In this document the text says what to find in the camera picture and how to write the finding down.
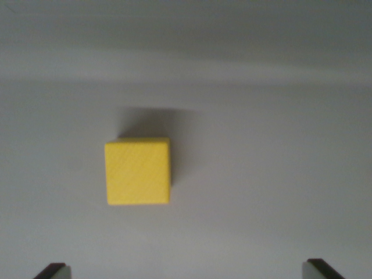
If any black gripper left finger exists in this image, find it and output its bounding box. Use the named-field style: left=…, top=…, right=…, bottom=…
left=33, top=262, right=71, bottom=279

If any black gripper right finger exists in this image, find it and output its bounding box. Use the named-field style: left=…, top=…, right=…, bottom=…
left=302, top=258, right=347, bottom=279

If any yellow wooden cube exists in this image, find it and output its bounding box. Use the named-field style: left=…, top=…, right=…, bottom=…
left=104, top=137, right=171, bottom=206

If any white plastic bin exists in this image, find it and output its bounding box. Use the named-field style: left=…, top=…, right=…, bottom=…
left=0, top=0, right=372, bottom=279

